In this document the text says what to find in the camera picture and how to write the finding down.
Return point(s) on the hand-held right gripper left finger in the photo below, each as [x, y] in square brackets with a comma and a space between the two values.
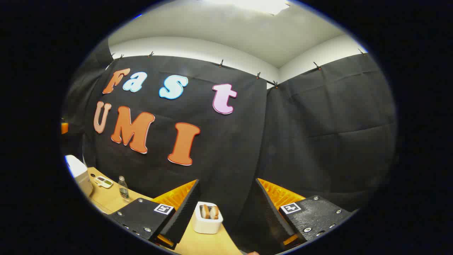
[184, 216]

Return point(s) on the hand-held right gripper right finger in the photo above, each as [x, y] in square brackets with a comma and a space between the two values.
[272, 219]

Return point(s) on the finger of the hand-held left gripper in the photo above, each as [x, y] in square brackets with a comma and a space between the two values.
[64, 128]

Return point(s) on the white rice cooker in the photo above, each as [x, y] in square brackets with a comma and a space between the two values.
[79, 177]

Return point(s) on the toasted bread slice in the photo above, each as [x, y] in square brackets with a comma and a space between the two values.
[213, 211]
[205, 211]

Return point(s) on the white toaster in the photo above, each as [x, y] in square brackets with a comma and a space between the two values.
[207, 225]

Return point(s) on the clear water bottle green label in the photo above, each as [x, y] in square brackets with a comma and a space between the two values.
[123, 191]

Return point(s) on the black backdrop cloth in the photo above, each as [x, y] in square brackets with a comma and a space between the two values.
[230, 141]

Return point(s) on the ceiling light panel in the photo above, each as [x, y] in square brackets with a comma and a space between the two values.
[254, 5]

